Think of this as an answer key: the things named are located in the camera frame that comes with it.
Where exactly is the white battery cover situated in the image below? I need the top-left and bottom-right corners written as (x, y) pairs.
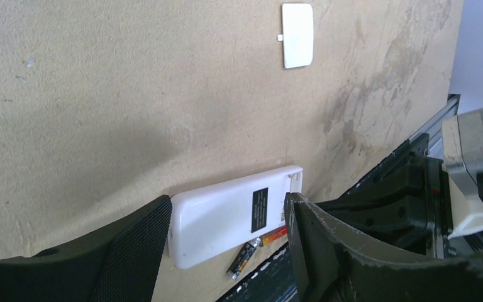
top-left (277, 3), bottom-right (314, 69)

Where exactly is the red orange battery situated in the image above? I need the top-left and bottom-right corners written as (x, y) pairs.
top-left (259, 226), bottom-right (287, 247)

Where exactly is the black base bar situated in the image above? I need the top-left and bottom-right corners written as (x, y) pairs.
top-left (218, 244), bottom-right (299, 302)

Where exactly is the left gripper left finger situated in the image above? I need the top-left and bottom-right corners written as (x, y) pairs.
top-left (0, 195), bottom-right (172, 301)

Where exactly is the white remote control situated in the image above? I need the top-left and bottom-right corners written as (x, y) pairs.
top-left (168, 165), bottom-right (303, 269)

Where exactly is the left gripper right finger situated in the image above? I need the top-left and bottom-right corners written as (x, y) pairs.
top-left (284, 193), bottom-right (483, 301)

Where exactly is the aluminium frame rail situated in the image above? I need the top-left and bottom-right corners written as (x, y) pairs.
top-left (409, 94), bottom-right (460, 160)

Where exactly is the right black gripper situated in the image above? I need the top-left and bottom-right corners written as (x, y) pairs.
top-left (319, 133), bottom-right (450, 257)

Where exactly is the black battery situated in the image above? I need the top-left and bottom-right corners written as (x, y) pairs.
top-left (226, 237), bottom-right (262, 280)

